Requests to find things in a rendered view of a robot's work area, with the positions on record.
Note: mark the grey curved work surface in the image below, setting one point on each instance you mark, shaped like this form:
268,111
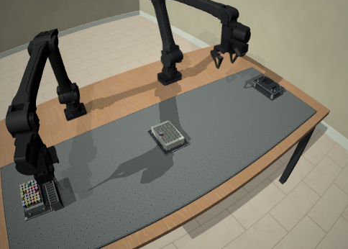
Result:
116,181

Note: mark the white grid rack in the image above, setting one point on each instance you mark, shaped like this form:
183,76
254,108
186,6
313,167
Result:
170,135

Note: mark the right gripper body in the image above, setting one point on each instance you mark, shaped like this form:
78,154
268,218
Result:
53,153

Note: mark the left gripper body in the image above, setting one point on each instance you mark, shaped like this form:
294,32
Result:
218,48

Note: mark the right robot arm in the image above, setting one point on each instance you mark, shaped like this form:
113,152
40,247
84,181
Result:
20,121

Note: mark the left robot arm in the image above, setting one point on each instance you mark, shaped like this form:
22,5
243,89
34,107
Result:
171,53

